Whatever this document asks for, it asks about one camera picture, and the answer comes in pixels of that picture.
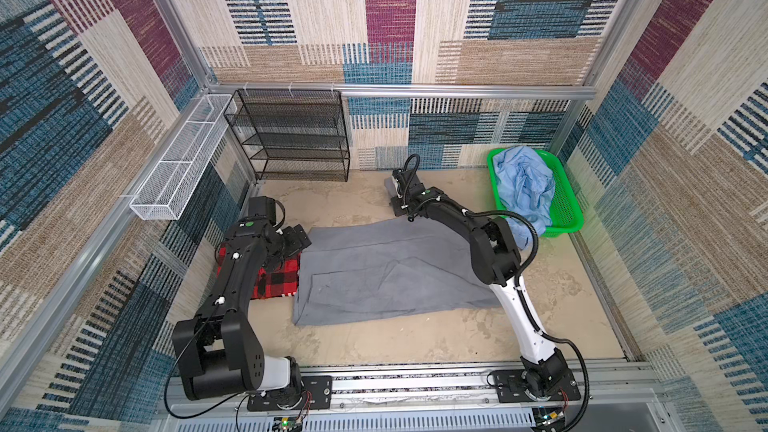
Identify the black wire shelf rack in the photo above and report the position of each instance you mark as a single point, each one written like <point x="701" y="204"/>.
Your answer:
<point x="292" y="134"/>

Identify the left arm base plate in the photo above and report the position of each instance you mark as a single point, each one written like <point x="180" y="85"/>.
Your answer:
<point x="311" y="392"/>

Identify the light blue shirt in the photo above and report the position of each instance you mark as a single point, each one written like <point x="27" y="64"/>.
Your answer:
<point x="525" y="185"/>

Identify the grey long sleeve shirt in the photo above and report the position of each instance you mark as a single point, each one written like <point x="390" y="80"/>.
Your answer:
<point x="384" y="270"/>

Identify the white slotted cable duct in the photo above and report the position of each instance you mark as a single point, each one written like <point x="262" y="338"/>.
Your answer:
<point x="514" y="419"/>

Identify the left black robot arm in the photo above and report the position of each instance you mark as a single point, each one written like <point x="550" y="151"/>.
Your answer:
<point x="217" y="351"/>

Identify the aluminium front rail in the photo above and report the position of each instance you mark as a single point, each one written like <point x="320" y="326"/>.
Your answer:
<point x="471" y="384"/>

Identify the red black plaid folded shirt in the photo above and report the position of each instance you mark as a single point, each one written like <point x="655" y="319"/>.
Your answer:
<point x="283" y="281"/>

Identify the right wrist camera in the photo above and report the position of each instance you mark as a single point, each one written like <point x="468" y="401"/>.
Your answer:
<point x="402" y="180"/>

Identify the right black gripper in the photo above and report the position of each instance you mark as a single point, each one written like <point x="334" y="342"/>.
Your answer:
<point x="398" y="207"/>

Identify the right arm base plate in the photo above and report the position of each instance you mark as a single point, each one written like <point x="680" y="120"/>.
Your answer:
<point x="522" y="386"/>

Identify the white wire mesh basket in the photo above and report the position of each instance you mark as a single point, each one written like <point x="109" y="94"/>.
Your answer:
<point x="166" y="192"/>

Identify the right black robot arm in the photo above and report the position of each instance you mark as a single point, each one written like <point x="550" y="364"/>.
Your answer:
<point x="496" y="261"/>

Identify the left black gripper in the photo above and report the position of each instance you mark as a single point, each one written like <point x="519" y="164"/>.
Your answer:
<point x="294" y="244"/>

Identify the green plastic basket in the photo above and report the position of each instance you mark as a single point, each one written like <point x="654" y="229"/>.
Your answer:
<point x="565" y="212"/>

